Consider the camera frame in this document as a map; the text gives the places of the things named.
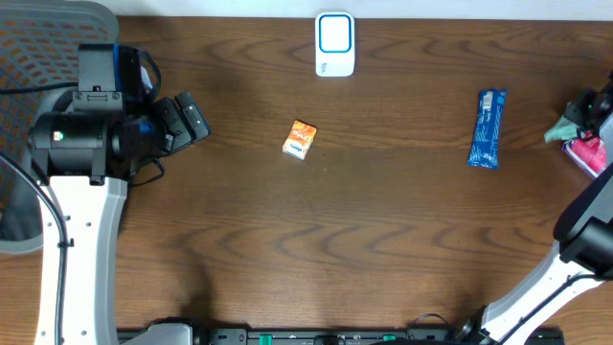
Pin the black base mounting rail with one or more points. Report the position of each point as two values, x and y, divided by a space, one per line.
245 337

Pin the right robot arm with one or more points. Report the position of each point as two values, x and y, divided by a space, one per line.
580 258

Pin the blue Oreo cookie pack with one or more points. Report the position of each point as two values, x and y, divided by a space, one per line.
484 148

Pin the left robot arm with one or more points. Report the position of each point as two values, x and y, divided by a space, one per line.
87 155

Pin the red purple snack bag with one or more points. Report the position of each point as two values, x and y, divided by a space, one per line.
588 153

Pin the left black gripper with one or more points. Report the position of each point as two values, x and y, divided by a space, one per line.
169 126

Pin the small orange snack box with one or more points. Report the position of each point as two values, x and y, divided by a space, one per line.
299 139

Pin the grey plastic mesh basket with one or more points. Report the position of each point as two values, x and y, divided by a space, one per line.
39 46

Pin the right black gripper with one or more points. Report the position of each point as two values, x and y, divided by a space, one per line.
580 114

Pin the teal green snack packet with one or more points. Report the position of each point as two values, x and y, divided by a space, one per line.
563 130

